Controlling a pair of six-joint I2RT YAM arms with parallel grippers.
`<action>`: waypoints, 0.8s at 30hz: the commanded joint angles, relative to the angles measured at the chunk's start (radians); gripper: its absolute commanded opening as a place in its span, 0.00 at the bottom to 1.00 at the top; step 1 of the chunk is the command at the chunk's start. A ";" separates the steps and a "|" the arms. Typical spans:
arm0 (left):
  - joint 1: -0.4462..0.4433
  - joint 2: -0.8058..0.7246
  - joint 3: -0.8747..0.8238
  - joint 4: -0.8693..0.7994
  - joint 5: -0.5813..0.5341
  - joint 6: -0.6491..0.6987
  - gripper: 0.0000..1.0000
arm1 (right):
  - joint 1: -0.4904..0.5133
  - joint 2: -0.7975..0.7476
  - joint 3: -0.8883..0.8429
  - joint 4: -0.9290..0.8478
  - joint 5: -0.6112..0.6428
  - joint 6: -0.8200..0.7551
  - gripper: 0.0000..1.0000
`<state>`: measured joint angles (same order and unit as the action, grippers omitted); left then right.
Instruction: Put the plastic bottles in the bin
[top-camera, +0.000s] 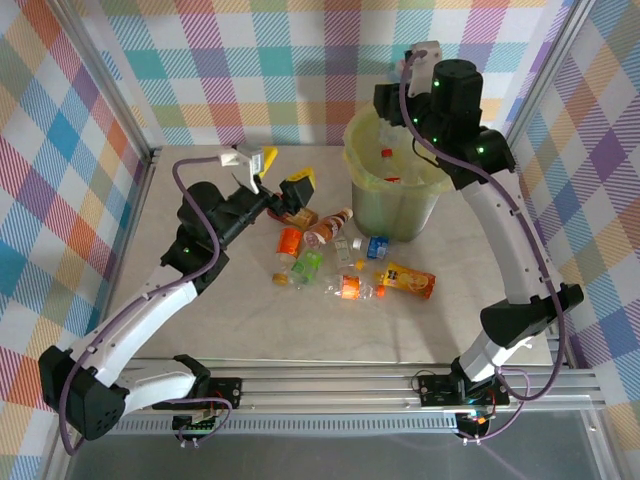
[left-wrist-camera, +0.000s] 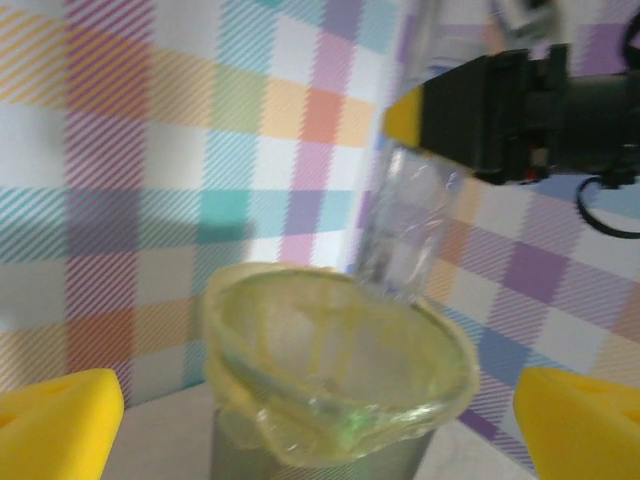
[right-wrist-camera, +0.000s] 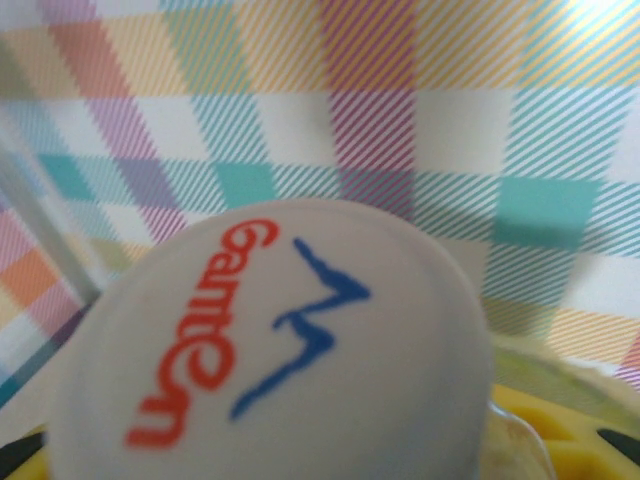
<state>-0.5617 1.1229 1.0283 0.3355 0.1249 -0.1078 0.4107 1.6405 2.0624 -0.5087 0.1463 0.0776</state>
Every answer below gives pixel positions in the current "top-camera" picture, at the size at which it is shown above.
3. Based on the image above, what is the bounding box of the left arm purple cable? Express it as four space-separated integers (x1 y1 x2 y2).
58 157 235 457

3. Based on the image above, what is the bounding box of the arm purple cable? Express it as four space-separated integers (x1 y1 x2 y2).
399 49 569 444
58 157 235 457

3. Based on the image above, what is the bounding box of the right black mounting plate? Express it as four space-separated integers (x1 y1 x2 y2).
417 373 511 407

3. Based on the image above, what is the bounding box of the yellow plastic bin liner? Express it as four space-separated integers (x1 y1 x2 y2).
343 102 449 194

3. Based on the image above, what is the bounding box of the colourful checked backdrop cloth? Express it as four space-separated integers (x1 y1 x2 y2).
0 0 151 461
504 0 640 406
64 0 586 149

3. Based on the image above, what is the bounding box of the brown-labelled red-capped plastic bottle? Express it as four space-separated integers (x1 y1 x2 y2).
303 207 355 247

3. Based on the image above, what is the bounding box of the aluminium upright frame post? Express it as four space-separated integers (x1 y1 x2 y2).
502 0 601 149
49 0 164 169

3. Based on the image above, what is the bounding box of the orange-labelled yellow-capped plastic bottle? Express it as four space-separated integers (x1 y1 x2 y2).
271 227 305 286

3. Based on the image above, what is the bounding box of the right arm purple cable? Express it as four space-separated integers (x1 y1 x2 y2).
399 49 569 444

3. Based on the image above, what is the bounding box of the orange-labelled orange-capped plastic bottle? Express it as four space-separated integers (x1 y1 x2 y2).
322 272 386 302

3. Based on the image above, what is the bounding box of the black mounting plate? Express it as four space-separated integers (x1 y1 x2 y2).
207 378 245 407
417 373 511 407

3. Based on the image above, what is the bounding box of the left green circuit board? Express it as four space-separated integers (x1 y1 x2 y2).
172 414 221 434

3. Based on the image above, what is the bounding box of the green circuit board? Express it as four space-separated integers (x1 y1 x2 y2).
172 414 221 434
457 412 494 431

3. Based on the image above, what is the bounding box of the yellow orange juice bottle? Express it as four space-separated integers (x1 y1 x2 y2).
373 262 437 301

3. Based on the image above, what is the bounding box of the brown tea bottle red cap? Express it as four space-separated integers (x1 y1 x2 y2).
267 205 320 229

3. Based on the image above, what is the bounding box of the red-labelled clear plastic bottle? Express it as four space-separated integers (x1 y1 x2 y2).
378 147 404 184

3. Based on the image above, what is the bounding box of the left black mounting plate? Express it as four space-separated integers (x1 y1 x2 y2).
207 378 245 407

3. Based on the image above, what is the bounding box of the right green circuit board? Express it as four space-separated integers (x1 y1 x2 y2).
457 412 494 431

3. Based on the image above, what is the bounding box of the grey metal bin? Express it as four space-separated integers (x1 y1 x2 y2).
351 177 441 245

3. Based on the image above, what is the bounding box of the slotted metal cable duct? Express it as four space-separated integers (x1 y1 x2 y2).
122 418 461 435

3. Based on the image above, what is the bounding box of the aluminium base rail beam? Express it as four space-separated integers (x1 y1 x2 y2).
117 364 604 419

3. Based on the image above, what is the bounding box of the blue-labelled white-capped plastic bottle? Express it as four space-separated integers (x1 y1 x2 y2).
352 234 391 261

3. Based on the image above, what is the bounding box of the green-labelled clear plastic bottle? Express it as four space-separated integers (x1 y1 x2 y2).
288 249 325 290

